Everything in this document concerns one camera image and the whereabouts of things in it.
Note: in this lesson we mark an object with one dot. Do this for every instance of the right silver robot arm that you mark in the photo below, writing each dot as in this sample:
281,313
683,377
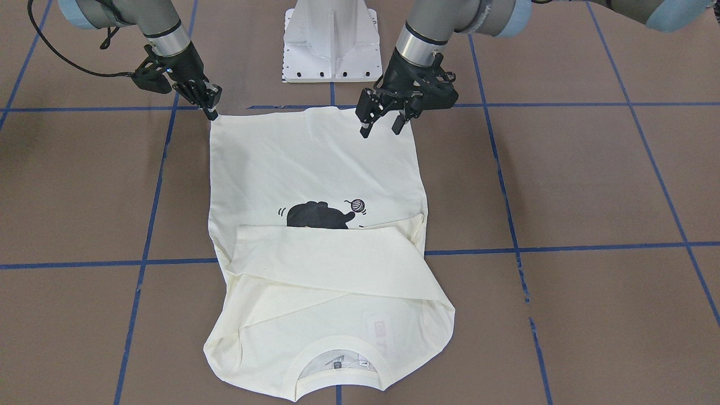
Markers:
158,21

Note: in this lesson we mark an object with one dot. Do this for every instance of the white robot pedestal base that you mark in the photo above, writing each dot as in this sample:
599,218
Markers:
331,41

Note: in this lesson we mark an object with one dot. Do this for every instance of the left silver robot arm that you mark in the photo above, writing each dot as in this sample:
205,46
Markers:
431,24

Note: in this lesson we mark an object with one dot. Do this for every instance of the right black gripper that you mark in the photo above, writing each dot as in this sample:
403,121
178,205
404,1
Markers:
184,66

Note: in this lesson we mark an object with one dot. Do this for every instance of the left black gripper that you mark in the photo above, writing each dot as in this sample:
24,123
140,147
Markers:
398,72

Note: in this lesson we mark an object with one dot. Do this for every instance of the cream cat print t-shirt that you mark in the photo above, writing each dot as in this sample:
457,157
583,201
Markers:
320,237

